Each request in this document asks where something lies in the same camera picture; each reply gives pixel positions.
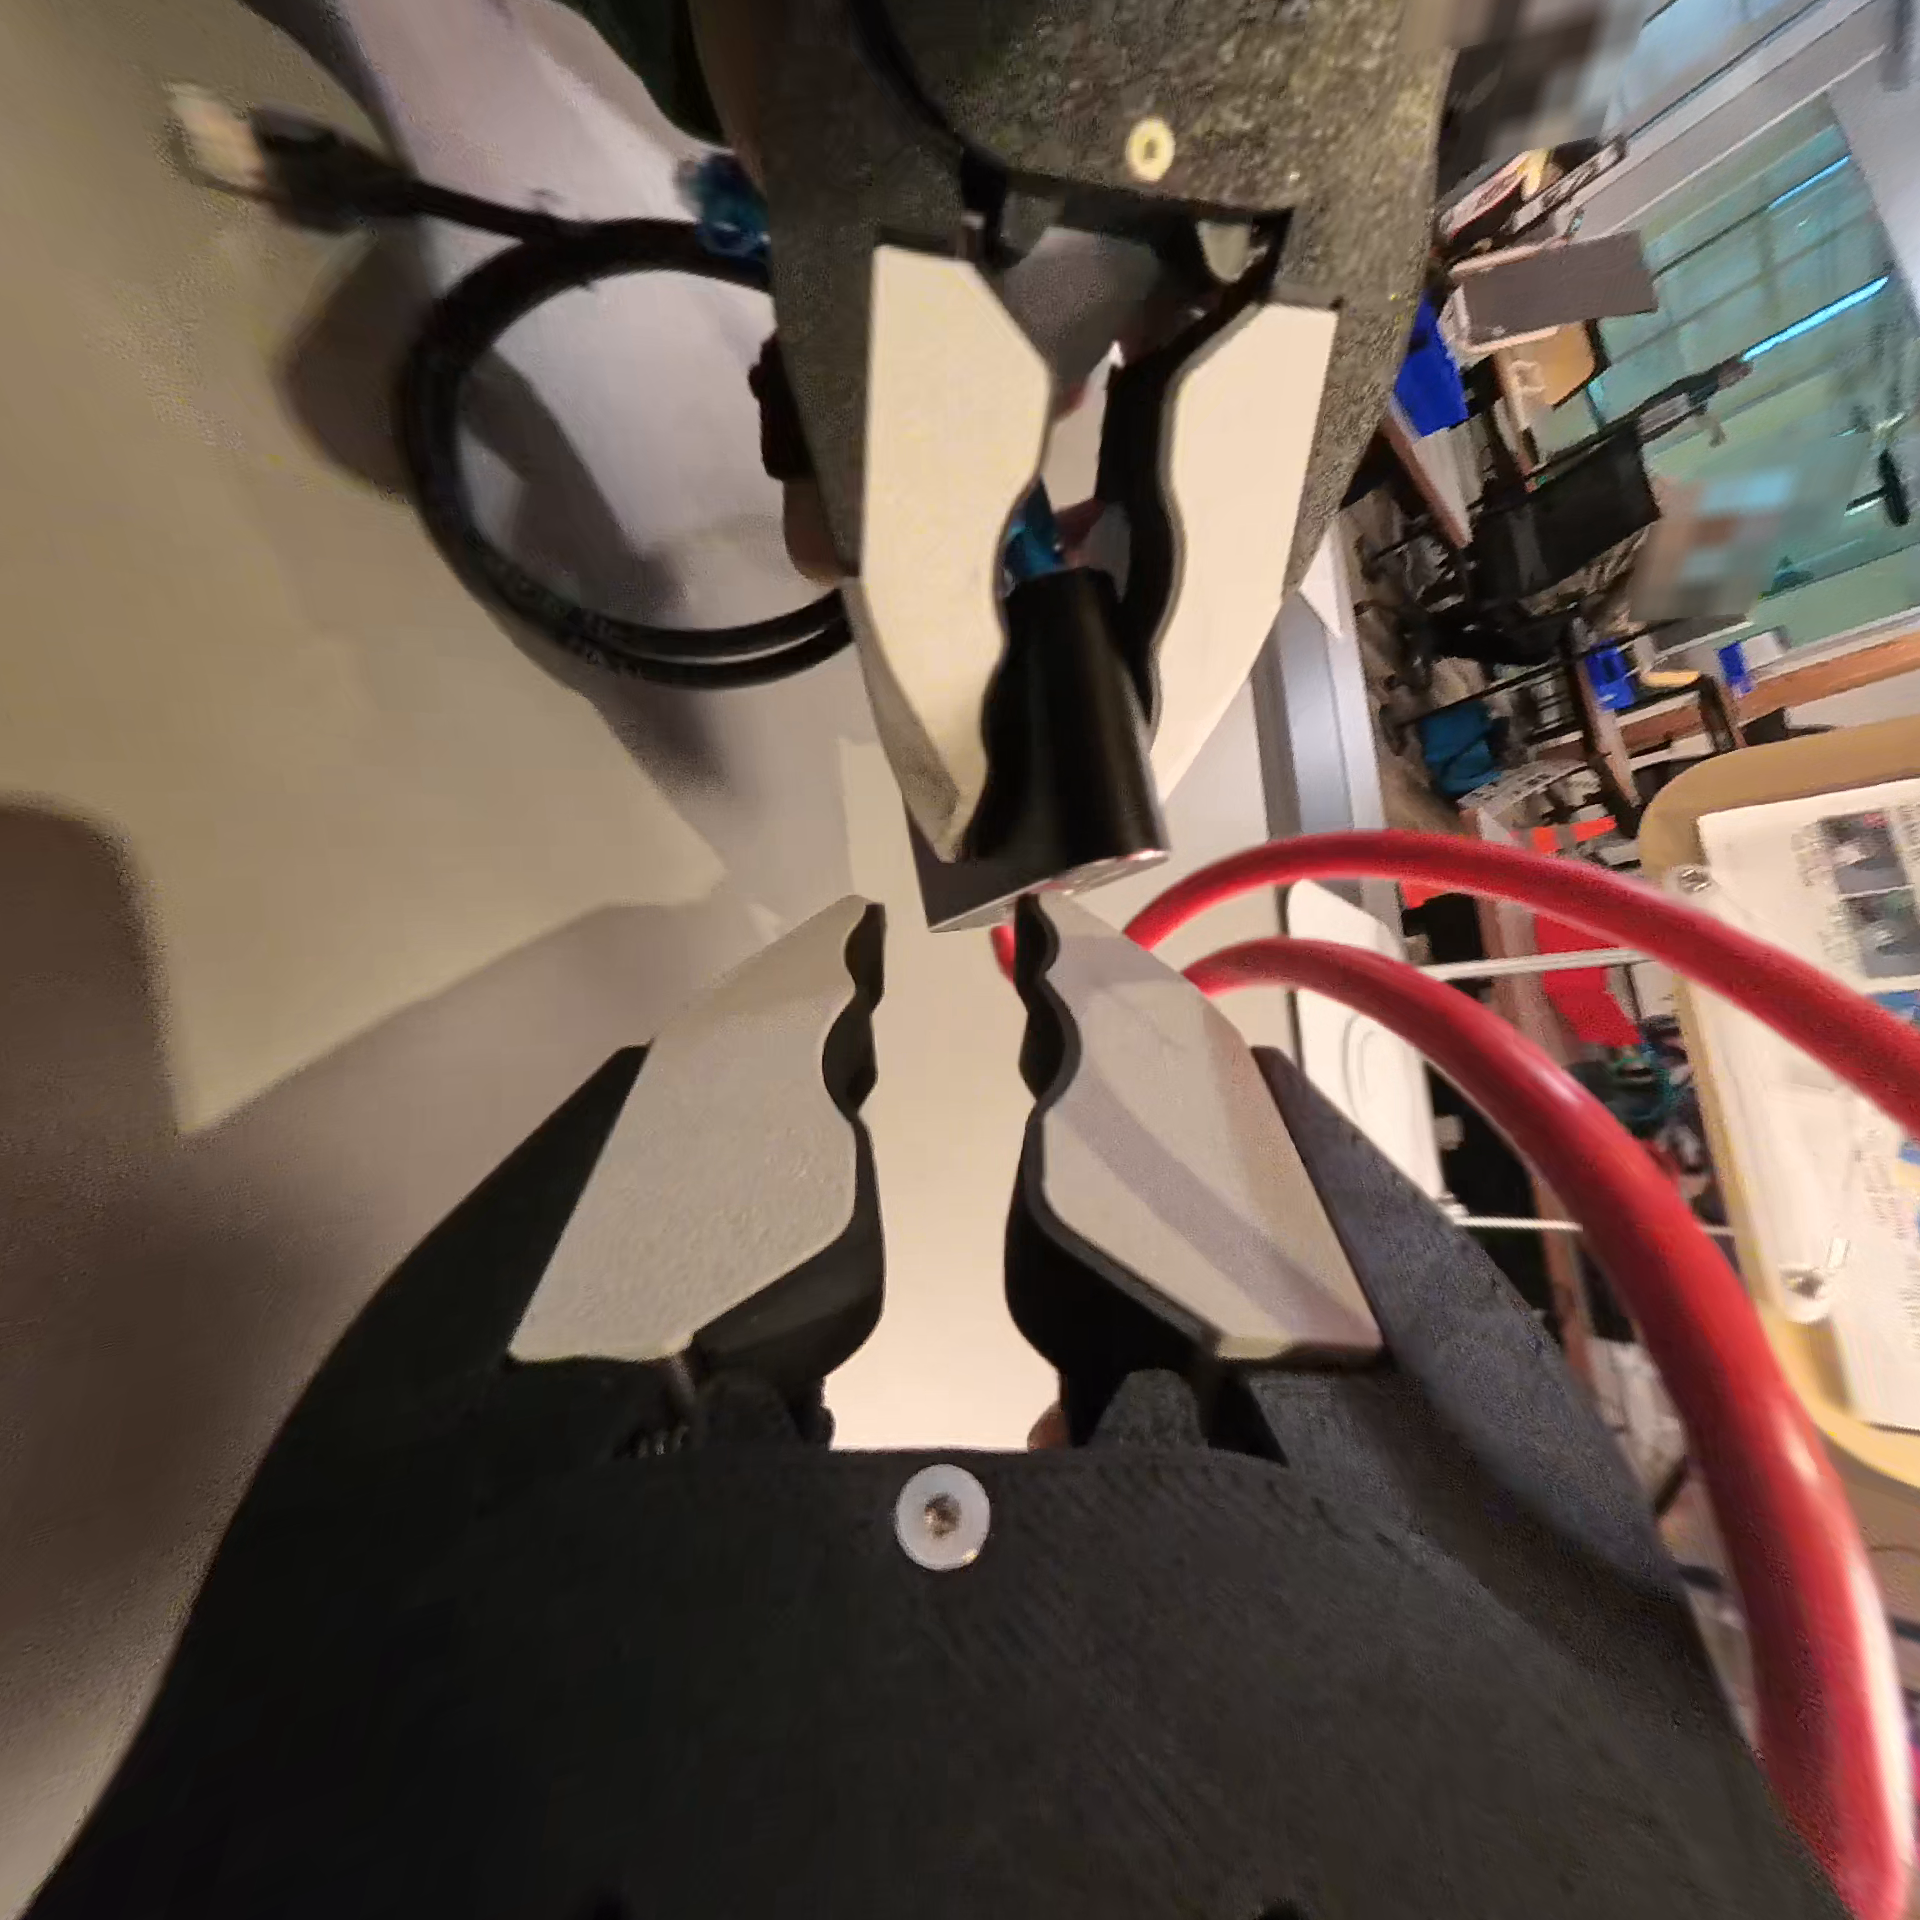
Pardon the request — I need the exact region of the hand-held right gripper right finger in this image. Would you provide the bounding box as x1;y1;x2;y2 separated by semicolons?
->
1008;893;1385;1374

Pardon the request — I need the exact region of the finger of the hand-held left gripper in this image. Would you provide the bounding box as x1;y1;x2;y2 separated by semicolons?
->
1089;302;1341;772
851;243;1054;866

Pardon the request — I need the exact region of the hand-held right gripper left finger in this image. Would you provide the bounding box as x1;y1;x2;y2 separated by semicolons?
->
507;893;892;1368

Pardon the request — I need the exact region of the blue ethernet cable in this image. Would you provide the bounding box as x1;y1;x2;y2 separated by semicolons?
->
677;151;1096;576

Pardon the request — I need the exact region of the black ethernet adapter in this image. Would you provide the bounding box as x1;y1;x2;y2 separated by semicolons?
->
912;570;1175;934

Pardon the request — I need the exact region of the red ethernet cable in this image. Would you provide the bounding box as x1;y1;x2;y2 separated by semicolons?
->
989;832;1920;1920

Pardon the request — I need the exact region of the black ethernet cable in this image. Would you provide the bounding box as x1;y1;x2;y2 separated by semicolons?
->
167;82;864;696

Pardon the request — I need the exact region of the white pad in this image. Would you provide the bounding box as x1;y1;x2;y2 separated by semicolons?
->
1282;881;1455;1202

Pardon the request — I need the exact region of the wooden board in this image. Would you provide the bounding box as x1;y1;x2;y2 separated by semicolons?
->
1637;728;1920;1486

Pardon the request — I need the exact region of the printed paper on board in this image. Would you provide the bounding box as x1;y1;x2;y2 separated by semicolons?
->
1696;802;1920;1428

